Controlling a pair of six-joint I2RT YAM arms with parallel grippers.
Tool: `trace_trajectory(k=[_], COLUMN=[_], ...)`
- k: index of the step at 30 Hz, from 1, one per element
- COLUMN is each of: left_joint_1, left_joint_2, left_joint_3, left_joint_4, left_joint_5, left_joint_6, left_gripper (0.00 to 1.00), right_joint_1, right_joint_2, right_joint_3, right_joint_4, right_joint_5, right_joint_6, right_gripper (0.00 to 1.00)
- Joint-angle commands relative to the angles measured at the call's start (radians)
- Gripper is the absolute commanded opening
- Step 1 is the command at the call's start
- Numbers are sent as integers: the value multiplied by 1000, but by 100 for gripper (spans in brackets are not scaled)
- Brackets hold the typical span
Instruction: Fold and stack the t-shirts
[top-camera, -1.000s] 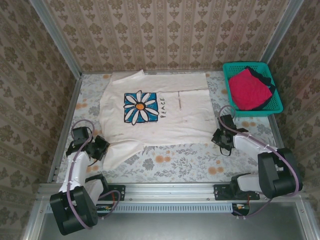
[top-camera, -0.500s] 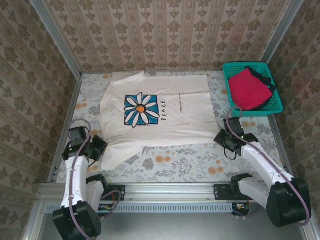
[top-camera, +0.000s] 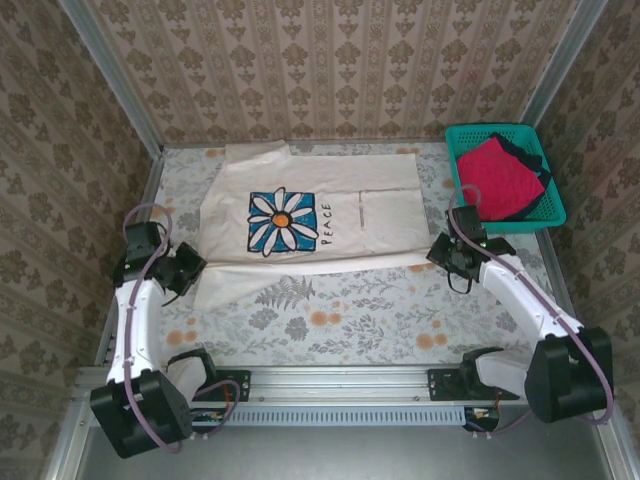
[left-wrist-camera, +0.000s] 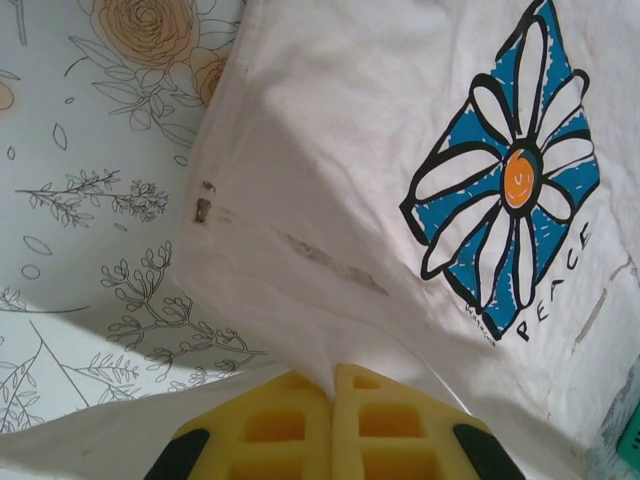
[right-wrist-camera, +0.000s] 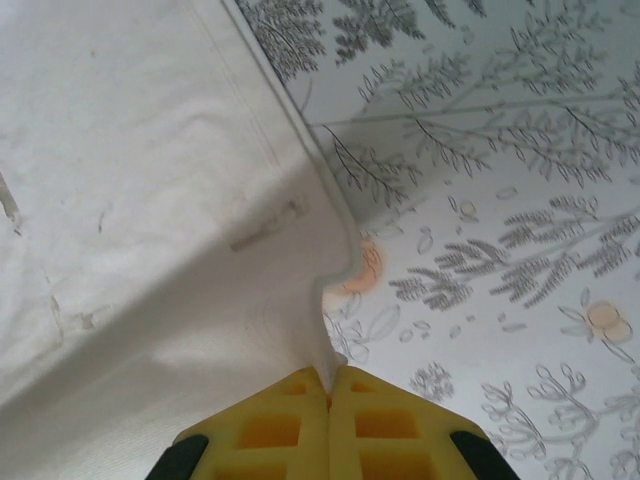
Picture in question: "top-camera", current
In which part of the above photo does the teal plastic basket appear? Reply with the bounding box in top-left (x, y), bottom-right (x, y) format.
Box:
top-left (444, 123), bottom-right (568, 236)

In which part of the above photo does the white flower print t-shirt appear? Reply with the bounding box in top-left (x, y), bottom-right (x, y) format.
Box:
top-left (192, 140), bottom-right (434, 312)

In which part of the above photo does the red t-shirt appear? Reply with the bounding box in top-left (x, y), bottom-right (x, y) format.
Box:
top-left (457, 137), bottom-right (546, 222)

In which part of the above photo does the dark navy t-shirt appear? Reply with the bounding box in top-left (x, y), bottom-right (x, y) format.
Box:
top-left (488, 131), bottom-right (554, 224)

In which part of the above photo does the floral table cover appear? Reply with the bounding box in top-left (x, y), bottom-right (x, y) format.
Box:
top-left (107, 141), bottom-right (556, 366)

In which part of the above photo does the small circuit board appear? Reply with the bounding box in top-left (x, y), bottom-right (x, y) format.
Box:
top-left (192, 408), bottom-right (227, 434)
top-left (463, 405), bottom-right (501, 432)

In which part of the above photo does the grey metal panel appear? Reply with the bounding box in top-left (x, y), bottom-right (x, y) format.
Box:
top-left (74, 422), bottom-right (619, 480)

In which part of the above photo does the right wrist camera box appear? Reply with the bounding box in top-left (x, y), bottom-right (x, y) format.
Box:
top-left (444, 204), bottom-right (487, 242)

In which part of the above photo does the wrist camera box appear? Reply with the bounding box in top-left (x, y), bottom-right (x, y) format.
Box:
top-left (123, 223), bottom-right (162, 256)
top-left (444, 204), bottom-right (487, 242)

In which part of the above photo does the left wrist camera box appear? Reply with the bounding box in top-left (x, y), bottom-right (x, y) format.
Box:
top-left (123, 223), bottom-right (162, 256)

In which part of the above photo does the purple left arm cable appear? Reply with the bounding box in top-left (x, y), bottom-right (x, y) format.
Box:
top-left (113, 202), bottom-right (242, 455)

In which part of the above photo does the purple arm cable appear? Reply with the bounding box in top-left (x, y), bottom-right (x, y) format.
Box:
top-left (113, 202), bottom-right (242, 455)
top-left (447, 184), bottom-right (616, 441)

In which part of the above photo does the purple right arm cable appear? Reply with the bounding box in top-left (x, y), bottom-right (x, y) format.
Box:
top-left (447, 184), bottom-right (616, 441)

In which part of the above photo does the aluminium side rail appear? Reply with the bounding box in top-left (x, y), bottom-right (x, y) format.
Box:
top-left (537, 232), bottom-right (581, 331)
top-left (94, 152), bottom-right (164, 366)

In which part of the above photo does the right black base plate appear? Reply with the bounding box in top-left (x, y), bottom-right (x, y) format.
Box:
top-left (427, 368), bottom-right (524, 402)

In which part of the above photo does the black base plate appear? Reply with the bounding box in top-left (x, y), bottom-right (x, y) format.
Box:
top-left (192, 368), bottom-right (251, 404)
top-left (427, 368), bottom-right (524, 402)

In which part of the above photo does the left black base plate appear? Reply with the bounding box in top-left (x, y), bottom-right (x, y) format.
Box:
top-left (192, 368), bottom-right (251, 404)

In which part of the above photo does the aluminium cross rail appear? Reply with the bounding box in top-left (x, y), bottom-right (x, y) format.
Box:
top-left (73, 363), bottom-right (531, 402)

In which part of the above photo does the aluminium corner post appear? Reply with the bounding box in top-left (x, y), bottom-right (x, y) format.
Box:
top-left (58, 0), bottom-right (165, 157)
top-left (522, 0), bottom-right (611, 129)

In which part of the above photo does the grey slotted cable duct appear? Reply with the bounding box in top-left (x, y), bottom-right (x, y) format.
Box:
top-left (189, 407), bottom-right (465, 426)

